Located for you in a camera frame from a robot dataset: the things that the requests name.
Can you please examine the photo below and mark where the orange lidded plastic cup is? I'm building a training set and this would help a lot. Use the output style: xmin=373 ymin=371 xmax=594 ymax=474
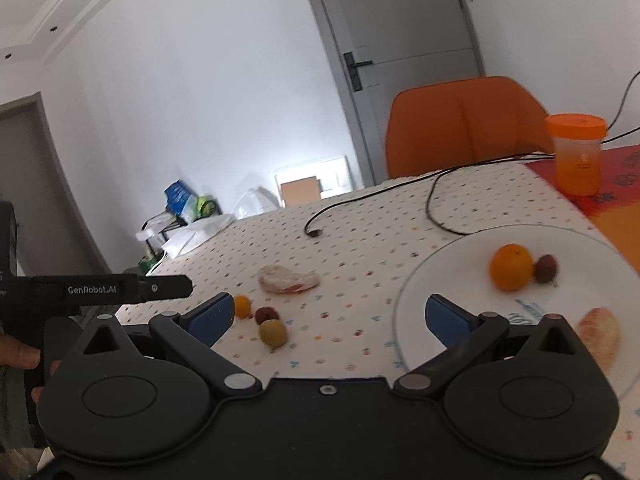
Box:
xmin=546 ymin=114 xmax=606 ymax=197

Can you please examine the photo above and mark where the green item on rack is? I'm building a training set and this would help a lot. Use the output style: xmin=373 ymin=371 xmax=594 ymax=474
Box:
xmin=196 ymin=195 xmax=221 ymax=219

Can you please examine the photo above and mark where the dark red small fruit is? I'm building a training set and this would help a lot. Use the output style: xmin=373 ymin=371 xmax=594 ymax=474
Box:
xmin=254 ymin=307 xmax=280 ymax=325

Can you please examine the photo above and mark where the yellow-green round fruit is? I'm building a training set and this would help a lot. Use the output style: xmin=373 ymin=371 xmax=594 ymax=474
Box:
xmin=259 ymin=318 xmax=288 ymax=350

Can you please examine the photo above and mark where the large orange front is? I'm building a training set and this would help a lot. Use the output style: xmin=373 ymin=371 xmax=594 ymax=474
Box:
xmin=489 ymin=244 xmax=534 ymax=292

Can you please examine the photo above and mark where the black metal rack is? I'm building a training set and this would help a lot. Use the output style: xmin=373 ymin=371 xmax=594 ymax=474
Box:
xmin=136 ymin=211 xmax=176 ymax=274

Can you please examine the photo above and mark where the red small apple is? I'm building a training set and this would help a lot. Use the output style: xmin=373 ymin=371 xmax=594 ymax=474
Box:
xmin=534 ymin=255 xmax=559 ymax=286

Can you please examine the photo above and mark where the black usb cable long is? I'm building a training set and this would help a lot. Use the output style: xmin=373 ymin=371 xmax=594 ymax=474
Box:
xmin=424 ymin=153 xmax=552 ymax=236

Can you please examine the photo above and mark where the floral tablecloth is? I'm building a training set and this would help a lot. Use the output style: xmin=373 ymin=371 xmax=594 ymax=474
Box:
xmin=117 ymin=169 xmax=639 ymax=479

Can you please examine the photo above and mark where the grey door left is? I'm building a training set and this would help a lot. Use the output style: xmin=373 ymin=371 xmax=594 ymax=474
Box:
xmin=1 ymin=93 xmax=108 ymax=275

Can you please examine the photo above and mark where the black door handle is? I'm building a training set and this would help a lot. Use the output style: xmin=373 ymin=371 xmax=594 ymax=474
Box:
xmin=343 ymin=51 xmax=374 ymax=92

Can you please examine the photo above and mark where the black usb cable short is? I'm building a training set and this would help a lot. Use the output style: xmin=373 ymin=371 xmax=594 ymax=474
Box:
xmin=302 ymin=168 xmax=452 ymax=239

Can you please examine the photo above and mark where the peeled pomelo segment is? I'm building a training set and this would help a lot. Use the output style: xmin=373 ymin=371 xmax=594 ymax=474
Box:
xmin=258 ymin=264 xmax=320 ymax=295

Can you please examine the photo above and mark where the small orange kumquat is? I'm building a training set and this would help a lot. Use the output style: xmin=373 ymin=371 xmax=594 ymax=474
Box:
xmin=233 ymin=295 xmax=252 ymax=318

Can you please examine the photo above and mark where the white framed board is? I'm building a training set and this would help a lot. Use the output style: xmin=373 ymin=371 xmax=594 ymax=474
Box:
xmin=276 ymin=156 xmax=354 ymax=203

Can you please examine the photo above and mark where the grey door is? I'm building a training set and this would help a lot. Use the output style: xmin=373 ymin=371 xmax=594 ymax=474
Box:
xmin=309 ymin=0 xmax=485 ymax=185
xmin=1 ymin=93 xmax=108 ymax=275

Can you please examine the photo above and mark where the blue snack bag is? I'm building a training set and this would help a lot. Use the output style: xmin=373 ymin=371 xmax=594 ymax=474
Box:
xmin=164 ymin=180 xmax=198 ymax=223

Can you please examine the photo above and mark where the cardboard box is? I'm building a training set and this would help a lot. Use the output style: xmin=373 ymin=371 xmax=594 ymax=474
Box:
xmin=280 ymin=177 xmax=321 ymax=207

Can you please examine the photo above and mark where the person's left hand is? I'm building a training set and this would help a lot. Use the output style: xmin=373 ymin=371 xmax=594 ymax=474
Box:
xmin=1 ymin=335 xmax=41 ymax=408

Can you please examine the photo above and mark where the peeled mandarin orange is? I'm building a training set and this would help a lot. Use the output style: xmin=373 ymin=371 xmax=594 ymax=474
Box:
xmin=576 ymin=307 xmax=620 ymax=373

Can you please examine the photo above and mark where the white round plate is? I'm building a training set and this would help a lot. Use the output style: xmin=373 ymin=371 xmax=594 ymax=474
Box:
xmin=393 ymin=226 xmax=639 ymax=399

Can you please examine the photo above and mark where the red orange table mat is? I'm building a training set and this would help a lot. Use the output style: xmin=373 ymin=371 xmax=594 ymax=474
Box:
xmin=527 ymin=145 xmax=639 ymax=269

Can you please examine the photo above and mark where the white plastic bag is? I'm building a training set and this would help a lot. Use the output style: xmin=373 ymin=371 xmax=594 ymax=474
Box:
xmin=162 ymin=214 xmax=236 ymax=259

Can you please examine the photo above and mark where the orange chair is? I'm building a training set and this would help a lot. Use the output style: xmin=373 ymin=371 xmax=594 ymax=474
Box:
xmin=385 ymin=76 xmax=553 ymax=179

